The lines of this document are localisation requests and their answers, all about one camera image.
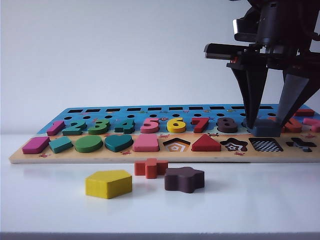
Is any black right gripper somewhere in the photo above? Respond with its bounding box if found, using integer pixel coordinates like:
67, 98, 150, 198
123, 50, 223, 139
203, 42, 320, 132

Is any blue-grey rounded cube block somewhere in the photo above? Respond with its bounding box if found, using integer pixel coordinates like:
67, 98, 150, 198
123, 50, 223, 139
251, 118, 282, 138

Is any red minus sign piece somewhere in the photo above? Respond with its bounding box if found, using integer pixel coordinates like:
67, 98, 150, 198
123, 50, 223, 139
294, 109, 315, 117

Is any orange number ten piece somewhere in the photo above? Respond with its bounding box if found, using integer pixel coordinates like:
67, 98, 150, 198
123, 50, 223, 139
280, 117, 303, 134

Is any blue-grey number nine piece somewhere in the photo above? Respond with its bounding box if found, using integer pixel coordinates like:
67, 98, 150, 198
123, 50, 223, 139
241, 117, 251, 133

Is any pink arrow sign piece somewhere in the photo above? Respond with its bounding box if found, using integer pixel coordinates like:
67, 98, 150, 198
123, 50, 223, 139
302, 117, 320, 133

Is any brown number eight piece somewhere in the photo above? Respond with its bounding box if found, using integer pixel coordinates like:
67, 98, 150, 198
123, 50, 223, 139
216, 117, 238, 134

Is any red number seven piece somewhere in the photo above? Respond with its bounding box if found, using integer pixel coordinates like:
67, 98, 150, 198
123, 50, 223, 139
191, 117, 210, 134

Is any red triangle block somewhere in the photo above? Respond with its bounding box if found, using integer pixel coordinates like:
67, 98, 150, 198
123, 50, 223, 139
191, 133, 221, 153

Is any yellow number six piece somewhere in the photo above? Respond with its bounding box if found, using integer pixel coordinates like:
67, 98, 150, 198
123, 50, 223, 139
166, 117, 187, 134

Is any wooden number shape puzzle board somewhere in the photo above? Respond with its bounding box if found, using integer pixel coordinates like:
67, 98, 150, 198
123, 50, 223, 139
8, 104, 320, 166

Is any brown star block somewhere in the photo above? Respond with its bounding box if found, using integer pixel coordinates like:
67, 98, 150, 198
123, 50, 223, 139
164, 166, 205, 195

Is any pink number five piece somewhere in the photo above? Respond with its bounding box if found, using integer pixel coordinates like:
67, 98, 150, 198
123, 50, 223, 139
140, 117, 161, 135

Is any pink trapezoid block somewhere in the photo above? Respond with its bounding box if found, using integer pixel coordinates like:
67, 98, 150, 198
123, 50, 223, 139
132, 134, 161, 153

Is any orange cross block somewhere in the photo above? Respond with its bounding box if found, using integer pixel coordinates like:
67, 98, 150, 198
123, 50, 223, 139
134, 158, 169, 180

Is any teal number four piece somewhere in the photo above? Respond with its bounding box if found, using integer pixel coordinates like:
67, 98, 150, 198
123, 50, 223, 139
114, 119, 136, 134

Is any teal heart block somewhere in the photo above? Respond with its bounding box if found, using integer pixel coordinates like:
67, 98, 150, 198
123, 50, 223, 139
104, 134, 133, 153

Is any green number three piece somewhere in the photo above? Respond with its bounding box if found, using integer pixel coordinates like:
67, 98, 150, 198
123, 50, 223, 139
86, 118, 111, 136

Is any yellow pentagon block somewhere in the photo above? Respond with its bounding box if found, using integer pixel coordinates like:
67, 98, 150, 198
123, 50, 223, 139
85, 169, 133, 200

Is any green circle block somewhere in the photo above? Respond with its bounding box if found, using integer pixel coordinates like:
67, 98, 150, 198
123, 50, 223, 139
74, 134, 103, 153

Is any teal number two piece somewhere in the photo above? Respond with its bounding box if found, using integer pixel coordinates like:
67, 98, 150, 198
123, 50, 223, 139
61, 119, 87, 137

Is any teal square block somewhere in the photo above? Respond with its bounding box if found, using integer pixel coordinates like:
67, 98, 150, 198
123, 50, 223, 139
48, 136, 75, 154

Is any pink number one piece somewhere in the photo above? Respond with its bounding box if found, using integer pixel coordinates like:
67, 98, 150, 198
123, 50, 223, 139
46, 120, 65, 137

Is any magenta rounded rectangle block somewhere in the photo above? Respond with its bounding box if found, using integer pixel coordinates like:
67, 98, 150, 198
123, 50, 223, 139
21, 136, 50, 155

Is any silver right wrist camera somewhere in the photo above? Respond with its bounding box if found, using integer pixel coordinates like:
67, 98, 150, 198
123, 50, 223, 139
232, 18, 260, 42

